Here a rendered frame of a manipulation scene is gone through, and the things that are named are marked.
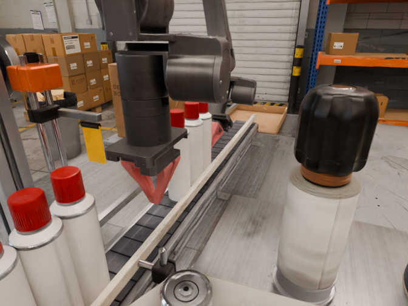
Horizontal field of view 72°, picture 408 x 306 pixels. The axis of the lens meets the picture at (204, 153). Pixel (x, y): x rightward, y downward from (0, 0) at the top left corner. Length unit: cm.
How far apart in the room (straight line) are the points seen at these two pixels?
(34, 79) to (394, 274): 59
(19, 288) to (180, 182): 36
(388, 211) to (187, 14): 432
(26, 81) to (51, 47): 375
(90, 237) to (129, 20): 25
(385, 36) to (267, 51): 157
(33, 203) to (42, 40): 396
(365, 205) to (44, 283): 70
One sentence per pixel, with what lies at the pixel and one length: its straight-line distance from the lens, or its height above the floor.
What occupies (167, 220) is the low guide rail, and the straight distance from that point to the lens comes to 53.
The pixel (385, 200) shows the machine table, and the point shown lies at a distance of 86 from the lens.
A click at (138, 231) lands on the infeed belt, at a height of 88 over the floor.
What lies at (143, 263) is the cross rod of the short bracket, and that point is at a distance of 47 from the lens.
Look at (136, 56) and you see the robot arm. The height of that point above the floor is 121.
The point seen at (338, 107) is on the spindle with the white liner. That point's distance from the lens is 32.
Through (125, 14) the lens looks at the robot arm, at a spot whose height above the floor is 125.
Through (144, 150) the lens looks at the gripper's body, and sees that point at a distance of 33.
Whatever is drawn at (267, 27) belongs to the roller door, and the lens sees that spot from 454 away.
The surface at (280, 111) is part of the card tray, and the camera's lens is 147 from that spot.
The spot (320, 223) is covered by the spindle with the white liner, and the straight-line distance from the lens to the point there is 37.
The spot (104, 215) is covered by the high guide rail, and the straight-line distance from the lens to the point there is 49.
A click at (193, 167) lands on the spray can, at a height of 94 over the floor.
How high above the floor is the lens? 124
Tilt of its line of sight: 25 degrees down
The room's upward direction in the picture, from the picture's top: straight up
